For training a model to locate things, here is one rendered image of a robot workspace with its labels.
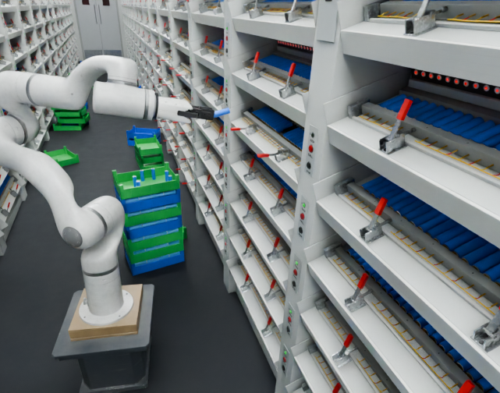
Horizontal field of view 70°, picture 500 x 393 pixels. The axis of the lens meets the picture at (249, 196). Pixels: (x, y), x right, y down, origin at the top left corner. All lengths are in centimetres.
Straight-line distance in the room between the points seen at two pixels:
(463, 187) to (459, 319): 20
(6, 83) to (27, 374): 114
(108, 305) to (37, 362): 53
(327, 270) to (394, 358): 27
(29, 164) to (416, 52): 109
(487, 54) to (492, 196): 18
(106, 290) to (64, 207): 34
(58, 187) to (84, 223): 15
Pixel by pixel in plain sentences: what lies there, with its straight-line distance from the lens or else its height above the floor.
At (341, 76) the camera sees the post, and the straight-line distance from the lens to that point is 80.
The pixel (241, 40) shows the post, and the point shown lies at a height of 123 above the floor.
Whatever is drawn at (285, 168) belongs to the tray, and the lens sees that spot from 103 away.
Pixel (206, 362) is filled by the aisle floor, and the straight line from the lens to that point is 167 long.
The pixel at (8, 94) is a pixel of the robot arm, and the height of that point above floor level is 109.
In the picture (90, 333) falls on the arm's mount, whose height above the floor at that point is 31.
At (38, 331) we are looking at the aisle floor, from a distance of 198.
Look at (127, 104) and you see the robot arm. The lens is 103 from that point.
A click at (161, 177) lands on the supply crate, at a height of 48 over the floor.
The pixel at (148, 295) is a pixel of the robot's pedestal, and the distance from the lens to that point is 156.
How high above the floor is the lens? 133
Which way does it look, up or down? 28 degrees down
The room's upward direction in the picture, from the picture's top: 2 degrees clockwise
